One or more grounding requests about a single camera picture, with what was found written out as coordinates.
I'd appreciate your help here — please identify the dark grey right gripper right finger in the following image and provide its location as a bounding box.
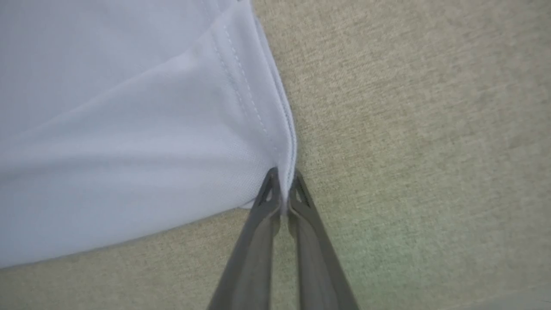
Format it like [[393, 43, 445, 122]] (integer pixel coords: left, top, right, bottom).
[[287, 169, 360, 310]]

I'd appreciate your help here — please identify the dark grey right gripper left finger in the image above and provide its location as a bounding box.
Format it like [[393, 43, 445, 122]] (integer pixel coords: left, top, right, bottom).
[[207, 167, 282, 310]]

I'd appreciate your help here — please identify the light blue garment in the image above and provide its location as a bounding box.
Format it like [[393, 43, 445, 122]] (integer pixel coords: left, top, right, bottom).
[[0, 0, 298, 270]]

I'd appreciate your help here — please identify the grey fabric sofa cushion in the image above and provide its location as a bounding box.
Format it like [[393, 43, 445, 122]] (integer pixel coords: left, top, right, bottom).
[[0, 0, 551, 310]]

